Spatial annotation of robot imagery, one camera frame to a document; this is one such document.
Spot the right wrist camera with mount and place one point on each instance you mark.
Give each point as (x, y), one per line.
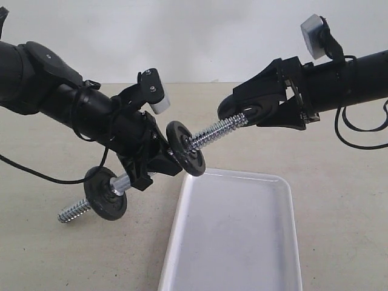
(319, 40)

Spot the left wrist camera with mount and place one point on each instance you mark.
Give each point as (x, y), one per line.
(148, 90)

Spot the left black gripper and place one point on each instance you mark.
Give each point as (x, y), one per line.
(133, 136)

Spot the white rectangular tray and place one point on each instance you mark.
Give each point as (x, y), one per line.
(233, 231)

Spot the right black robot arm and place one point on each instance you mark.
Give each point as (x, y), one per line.
(290, 94)

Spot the black weight plate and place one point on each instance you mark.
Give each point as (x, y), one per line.
(254, 109)

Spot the chrome threaded dumbbell bar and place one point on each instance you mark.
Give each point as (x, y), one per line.
(122, 183)

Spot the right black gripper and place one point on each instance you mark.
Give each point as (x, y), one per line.
(271, 83)

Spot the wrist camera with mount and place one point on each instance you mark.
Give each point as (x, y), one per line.
(148, 90)
(319, 40)

